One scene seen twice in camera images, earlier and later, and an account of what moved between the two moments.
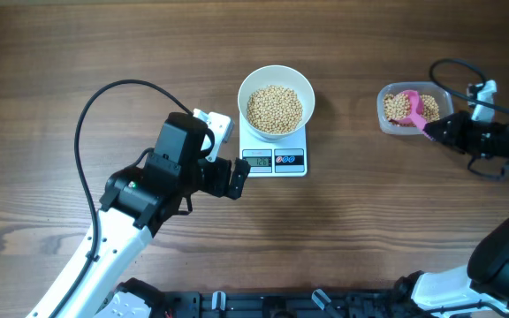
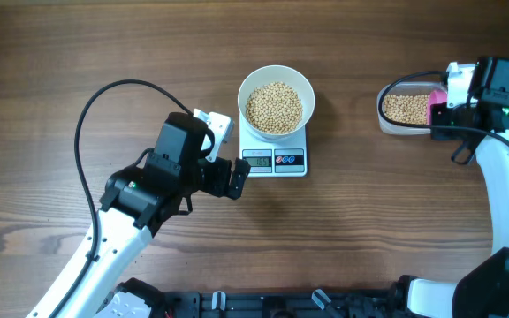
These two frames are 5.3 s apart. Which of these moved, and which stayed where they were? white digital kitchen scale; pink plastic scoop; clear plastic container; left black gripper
Moved: pink plastic scoop
Stayed: left black gripper; white digital kitchen scale; clear plastic container
